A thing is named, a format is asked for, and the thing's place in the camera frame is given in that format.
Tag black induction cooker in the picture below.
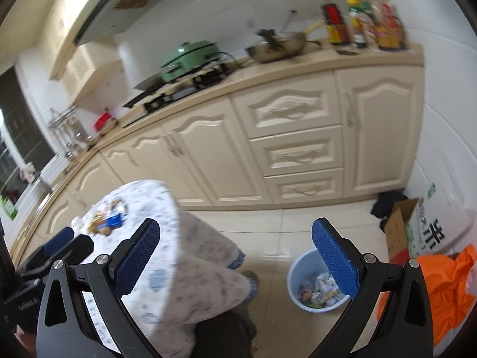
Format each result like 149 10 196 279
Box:
133 72 166 91

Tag yellow cap sauce bottle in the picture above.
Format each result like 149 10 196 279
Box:
345 0 368 49

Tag person's grey shoe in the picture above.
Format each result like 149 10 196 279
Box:
238 270 260 295

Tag printed cardboard box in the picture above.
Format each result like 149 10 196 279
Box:
380 183 472 265

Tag black bag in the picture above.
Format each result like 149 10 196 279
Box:
371 191 408 219

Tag cream upper cabinet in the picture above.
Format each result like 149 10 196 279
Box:
37 0 123 79

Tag black power cable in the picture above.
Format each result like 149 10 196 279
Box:
218 51 243 70

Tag round table, floral cloth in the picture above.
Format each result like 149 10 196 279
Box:
72 180 259 358

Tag green dish soap bottle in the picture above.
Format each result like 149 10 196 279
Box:
0 194 19 220

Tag beige kitchen countertop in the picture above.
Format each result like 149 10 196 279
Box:
7 43 425 254

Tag orange plastic bag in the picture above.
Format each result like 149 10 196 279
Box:
376 244 477 347

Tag green electric hot pot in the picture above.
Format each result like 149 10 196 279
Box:
160 40 220 83

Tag cream lattice wall cabinet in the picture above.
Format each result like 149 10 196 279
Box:
61 43 123 101

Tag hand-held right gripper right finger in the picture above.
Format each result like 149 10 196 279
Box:
309 217 435 358

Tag grey range hood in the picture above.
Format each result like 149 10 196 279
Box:
72 0 224 47

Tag pile of colourful wrappers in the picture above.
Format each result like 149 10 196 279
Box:
298 272 341 308

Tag steel wok with wooden handle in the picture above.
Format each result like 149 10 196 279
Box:
246 22 323 64

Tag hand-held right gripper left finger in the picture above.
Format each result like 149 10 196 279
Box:
36 217 165 358

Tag person's dark trouser leg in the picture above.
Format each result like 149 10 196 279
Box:
194 298 258 358

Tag light blue plastic bin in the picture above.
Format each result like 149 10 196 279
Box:
288 249 353 314

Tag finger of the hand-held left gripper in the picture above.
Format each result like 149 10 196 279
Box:
22 227 75 267
15 235 95 280

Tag black glass gas hob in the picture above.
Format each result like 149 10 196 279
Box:
122 60 239 127

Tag pink label sauce bottle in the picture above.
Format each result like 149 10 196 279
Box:
358 0 384 45

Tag cream lower kitchen cabinets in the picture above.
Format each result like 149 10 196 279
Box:
11 65 425 269

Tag wall utensil rack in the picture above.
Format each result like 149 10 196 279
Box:
48 104 80 127

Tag dark kitchen window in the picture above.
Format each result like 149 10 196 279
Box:
0 65 56 202

